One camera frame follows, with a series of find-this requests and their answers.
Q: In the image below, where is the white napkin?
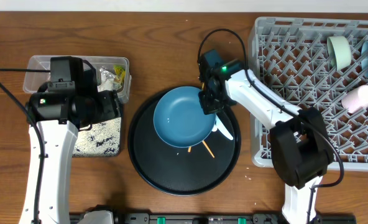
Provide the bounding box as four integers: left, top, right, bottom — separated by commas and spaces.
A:
98, 77, 114, 92

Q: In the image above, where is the yellow foil wrapper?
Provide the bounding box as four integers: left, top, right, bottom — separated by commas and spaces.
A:
99, 65, 126, 90

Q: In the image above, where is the blue plate with rice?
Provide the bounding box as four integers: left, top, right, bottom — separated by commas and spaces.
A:
153, 86, 216, 148

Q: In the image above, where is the green bowl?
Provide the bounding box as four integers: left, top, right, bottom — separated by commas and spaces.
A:
327, 36, 352, 71

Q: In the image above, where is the white cup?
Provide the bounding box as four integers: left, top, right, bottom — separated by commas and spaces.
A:
341, 85, 368, 113

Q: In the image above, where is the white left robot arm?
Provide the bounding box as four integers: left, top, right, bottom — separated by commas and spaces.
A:
19, 90, 120, 223

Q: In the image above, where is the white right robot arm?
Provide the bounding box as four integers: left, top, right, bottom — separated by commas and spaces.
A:
199, 60, 334, 223

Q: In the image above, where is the grey dishwasher rack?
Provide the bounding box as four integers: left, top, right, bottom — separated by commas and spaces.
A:
248, 17, 368, 172

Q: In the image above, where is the white plastic spoon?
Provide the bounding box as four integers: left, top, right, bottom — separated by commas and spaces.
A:
214, 116, 233, 141

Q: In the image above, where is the black rectangular tray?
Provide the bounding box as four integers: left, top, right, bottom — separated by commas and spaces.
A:
73, 117, 122, 157

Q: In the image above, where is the clear plastic bin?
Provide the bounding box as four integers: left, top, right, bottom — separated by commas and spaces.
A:
22, 55, 132, 104

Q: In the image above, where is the round black tray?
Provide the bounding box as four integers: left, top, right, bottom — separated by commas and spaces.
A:
127, 91, 241, 195

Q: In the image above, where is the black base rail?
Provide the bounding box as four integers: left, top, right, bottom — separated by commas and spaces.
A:
68, 205, 357, 224

